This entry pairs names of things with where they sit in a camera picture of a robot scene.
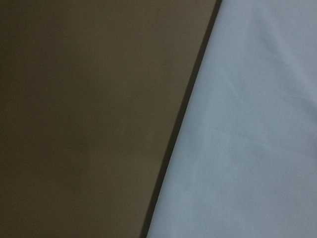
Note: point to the light blue t-shirt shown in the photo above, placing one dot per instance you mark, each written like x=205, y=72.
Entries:
x=245, y=161

